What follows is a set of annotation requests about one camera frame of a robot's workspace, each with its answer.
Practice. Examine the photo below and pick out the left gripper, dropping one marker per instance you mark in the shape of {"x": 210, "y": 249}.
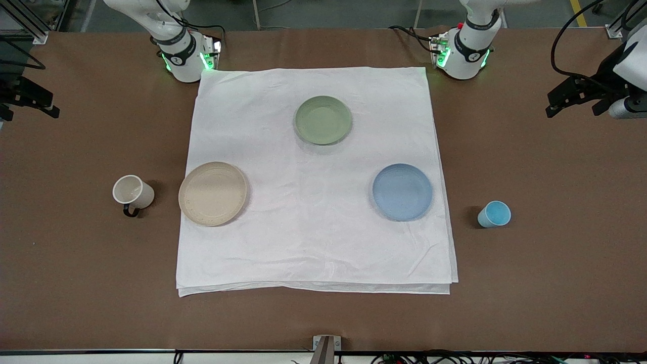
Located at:
{"x": 602, "y": 80}

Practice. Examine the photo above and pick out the white Franka right arm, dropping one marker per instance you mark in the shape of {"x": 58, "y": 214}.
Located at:
{"x": 184, "y": 63}

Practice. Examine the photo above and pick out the green round plate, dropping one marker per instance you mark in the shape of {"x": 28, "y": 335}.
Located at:
{"x": 323, "y": 120}

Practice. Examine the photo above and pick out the white tablecloth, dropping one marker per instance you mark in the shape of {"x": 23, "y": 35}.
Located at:
{"x": 313, "y": 237}

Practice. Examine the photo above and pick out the beige round plate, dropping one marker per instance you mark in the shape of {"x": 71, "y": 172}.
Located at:
{"x": 212, "y": 194}

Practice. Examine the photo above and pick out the white Franka left arm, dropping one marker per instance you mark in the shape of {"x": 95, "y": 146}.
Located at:
{"x": 462, "y": 60}

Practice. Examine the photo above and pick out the blue round plate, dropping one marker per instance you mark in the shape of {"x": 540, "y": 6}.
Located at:
{"x": 403, "y": 192}

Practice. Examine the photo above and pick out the thin white stand leg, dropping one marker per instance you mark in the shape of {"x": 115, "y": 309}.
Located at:
{"x": 256, "y": 15}

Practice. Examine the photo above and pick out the aluminium frame profile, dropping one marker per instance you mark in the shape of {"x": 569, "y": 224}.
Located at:
{"x": 30, "y": 25}
{"x": 614, "y": 31}

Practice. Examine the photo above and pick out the blue cup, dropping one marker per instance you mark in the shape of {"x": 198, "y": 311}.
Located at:
{"x": 494, "y": 214}

